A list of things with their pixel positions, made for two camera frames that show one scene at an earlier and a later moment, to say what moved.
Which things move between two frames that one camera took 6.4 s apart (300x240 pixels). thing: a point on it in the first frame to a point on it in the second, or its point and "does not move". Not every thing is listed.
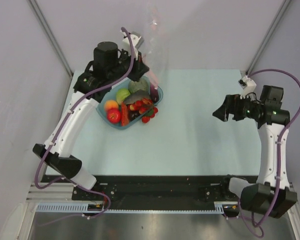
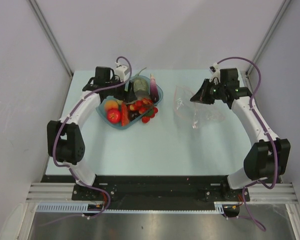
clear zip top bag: [155, 33] to [195, 114]
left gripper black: [139, 68] to [130, 95]
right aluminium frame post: [267, 37] does not move
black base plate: [156, 192] does not move
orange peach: [111, 103] does not move
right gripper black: [232, 102] to [201, 96]
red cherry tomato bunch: [146, 106] does not move
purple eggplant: [154, 94] does not move
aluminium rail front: [51, 192] does not move
